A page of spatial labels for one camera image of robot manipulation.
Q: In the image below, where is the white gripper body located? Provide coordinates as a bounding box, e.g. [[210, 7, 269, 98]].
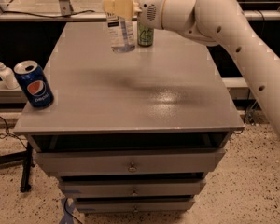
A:
[[138, 0, 166, 30]]

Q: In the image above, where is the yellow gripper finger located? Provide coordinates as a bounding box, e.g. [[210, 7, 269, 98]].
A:
[[103, 0, 141, 19]]

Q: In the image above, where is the clear plastic water bottle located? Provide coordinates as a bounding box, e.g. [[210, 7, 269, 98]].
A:
[[106, 12, 135, 53]]

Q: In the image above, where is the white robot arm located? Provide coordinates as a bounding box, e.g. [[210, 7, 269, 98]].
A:
[[103, 0, 280, 138]]

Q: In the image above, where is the white pump dispenser bottle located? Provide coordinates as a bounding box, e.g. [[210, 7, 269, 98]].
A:
[[0, 61, 19, 90]]

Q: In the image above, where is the green soda can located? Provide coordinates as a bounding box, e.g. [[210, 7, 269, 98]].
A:
[[137, 21, 154, 47]]

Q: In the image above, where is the blue pepsi can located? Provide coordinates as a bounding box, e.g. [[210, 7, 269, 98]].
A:
[[14, 61, 54, 108]]

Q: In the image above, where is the grey drawer cabinet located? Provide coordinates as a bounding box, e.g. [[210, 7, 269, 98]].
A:
[[15, 22, 243, 205]]

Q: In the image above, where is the top grey drawer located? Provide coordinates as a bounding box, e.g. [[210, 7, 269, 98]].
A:
[[35, 148, 225, 176]]

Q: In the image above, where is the grey drawer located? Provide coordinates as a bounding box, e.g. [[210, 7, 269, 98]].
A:
[[59, 179, 206, 198], [35, 148, 225, 176], [76, 198, 194, 213]]

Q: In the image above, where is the black stand leg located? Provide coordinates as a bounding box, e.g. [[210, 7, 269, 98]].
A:
[[0, 144, 34, 193]]

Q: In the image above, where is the middle grey drawer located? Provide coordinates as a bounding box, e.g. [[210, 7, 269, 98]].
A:
[[59, 179, 206, 198]]

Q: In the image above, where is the bottom grey drawer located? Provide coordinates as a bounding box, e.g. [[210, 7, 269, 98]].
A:
[[76, 198, 194, 213]]

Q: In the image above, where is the metal frame rail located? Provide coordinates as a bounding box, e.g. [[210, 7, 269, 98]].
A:
[[0, 0, 280, 23]]

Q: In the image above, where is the black cable on rail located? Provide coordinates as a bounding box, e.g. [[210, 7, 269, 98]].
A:
[[2, 8, 96, 19]]

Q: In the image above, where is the black floor cable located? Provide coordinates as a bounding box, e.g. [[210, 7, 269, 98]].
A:
[[0, 109, 28, 159]]

